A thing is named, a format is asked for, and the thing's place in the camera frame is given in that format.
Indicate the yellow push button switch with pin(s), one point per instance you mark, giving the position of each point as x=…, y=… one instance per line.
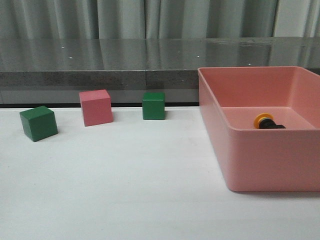
x=266, y=121

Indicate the green cube middle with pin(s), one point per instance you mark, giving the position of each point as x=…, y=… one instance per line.
x=153, y=106

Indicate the green cube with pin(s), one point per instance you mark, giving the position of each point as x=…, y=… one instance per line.
x=38, y=123
x=153, y=106

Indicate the pink cube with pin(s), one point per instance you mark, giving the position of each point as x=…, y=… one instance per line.
x=96, y=107

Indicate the pink plastic bin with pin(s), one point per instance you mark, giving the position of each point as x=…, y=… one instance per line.
x=263, y=160

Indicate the green cube left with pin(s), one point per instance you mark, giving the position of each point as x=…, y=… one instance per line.
x=38, y=123

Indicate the grey curtain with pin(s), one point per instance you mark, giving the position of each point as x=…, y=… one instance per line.
x=158, y=19

